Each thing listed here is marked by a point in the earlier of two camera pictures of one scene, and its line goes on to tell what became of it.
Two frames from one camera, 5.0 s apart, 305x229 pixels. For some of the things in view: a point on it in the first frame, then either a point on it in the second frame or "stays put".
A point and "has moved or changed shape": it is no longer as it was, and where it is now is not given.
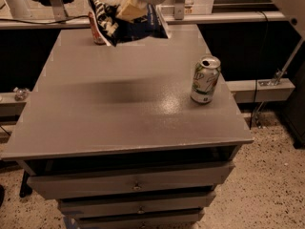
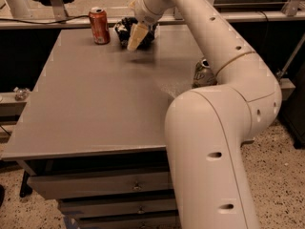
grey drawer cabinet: x=114 y=136 stays put
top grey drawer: x=135 y=180 stays put
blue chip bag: x=116 y=30 has moved or changed shape
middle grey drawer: x=103 y=206 stays put
